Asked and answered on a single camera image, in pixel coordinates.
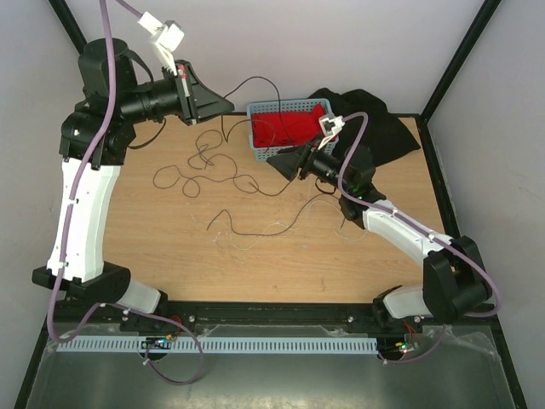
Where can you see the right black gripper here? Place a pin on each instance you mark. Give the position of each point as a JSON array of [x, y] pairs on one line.
[[288, 161]]

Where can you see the red cloth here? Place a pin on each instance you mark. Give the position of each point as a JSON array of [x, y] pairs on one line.
[[274, 129]]

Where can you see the grey slotted cable duct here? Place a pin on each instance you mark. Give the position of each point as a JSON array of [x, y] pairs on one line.
[[222, 345]]

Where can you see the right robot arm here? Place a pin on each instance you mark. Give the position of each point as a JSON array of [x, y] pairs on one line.
[[453, 282]]

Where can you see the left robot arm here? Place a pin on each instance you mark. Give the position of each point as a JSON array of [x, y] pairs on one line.
[[93, 145]]

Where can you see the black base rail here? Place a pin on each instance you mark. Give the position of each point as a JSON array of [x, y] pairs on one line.
[[350, 317]]

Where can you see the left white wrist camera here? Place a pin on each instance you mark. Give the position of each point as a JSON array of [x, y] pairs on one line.
[[165, 38]]

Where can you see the black metal frame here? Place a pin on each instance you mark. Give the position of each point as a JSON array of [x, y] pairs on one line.
[[446, 208]]

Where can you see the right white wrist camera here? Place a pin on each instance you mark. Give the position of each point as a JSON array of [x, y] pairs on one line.
[[331, 126]]

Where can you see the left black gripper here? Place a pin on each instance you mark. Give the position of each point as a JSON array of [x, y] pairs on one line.
[[195, 100]]

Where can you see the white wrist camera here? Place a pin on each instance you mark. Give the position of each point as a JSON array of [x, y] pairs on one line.
[[331, 126], [165, 38]]

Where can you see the black cloth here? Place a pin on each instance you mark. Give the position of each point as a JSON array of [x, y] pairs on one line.
[[387, 138]]

